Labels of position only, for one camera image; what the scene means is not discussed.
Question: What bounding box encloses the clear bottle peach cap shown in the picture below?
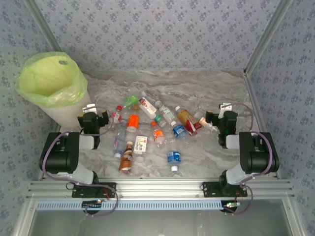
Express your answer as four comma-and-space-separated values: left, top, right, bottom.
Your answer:
198, 117, 219, 133

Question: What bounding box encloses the red label red cap bottle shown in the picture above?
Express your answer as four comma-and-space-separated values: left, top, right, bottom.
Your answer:
106, 105, 124, 131

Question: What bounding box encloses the amber bottle gold red label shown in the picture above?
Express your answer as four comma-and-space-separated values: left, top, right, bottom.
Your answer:
174, 105, 203, 137

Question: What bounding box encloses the clear bottle blue cap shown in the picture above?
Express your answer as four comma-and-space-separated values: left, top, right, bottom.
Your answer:
113, 122, 127, 158

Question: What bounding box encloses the green label plastic bottle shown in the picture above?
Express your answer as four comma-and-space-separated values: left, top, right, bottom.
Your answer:
123, 94, 139, 109

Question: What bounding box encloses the blue label plastic bottle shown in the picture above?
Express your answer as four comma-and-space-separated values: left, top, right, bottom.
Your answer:
167, 150, 182, 172
171, 120, 187, 139

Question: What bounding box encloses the clear bottle green white label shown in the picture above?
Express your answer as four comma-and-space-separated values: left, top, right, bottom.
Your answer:
154, 100, 176, 123

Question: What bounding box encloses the red white label bottle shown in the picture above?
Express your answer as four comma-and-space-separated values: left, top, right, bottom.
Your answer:
138, 91, 158, 119

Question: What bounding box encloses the brown coffee drink bottle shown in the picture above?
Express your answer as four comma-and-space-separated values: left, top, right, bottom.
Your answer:
119, 140, 135, 175

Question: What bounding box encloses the clear bottle teal cap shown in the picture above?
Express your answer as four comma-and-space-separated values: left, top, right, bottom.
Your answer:
154, 115, 167, 128

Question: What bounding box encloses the white round trash bin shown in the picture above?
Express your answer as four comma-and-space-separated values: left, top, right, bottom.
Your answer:
39, 89, 94, 128

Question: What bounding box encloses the green plastic bin liner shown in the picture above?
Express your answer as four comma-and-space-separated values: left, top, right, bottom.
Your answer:
15, 51, 89, 109

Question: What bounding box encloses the large orange label bottle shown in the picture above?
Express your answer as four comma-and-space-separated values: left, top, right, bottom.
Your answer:
126, 114, 140, 133

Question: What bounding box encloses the white printed label bottle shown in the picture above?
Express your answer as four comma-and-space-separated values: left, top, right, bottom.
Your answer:
132, 135, 148, 163

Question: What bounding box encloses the small orange label clear bottle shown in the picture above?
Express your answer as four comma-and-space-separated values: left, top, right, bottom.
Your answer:
150, 121, 169, 150

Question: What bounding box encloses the small black controller board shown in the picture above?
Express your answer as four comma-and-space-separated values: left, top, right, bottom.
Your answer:
222, 201, 241, 211
82, 200, 103, 209

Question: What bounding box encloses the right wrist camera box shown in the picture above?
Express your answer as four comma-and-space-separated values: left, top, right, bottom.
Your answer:
218, 102, 234, 118

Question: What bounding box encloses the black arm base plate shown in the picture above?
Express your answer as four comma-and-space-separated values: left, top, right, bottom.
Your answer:
201, 181, 248, 198
72, 182, 117, 199

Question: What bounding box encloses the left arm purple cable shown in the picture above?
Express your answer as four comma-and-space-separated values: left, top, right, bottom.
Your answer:
40, 107, 119, 217

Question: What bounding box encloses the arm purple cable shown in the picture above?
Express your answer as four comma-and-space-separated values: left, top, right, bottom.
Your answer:
223, 102, 278, 216
40, 107, 119, 217

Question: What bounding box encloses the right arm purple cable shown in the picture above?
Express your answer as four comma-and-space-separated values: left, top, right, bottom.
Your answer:
223, 102, 278, 216

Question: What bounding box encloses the aluminium mounting rail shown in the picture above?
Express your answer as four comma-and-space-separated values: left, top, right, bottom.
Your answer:
26, 178, 295, 200

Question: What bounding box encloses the aluminium frame post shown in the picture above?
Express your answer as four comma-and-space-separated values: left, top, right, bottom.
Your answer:
243, 0, 295, 72
24, 0, 65, 58

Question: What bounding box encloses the grey slotted cable duct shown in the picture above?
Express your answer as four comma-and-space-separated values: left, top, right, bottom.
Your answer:
35, 199, 228, 211

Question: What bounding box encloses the aluminium frame leg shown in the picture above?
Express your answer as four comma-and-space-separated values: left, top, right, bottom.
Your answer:
282, 198, 306, 236
12, 198, 36, 236

